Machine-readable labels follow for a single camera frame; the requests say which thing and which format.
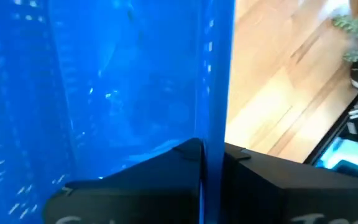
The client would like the blue plastic basket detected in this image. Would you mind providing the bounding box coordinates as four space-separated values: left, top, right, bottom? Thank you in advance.
0 0 236 224

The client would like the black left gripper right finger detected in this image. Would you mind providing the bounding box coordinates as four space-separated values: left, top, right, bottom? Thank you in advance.
221 142 358 224

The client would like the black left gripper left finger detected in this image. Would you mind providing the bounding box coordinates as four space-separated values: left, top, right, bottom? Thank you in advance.
42 138 205 224

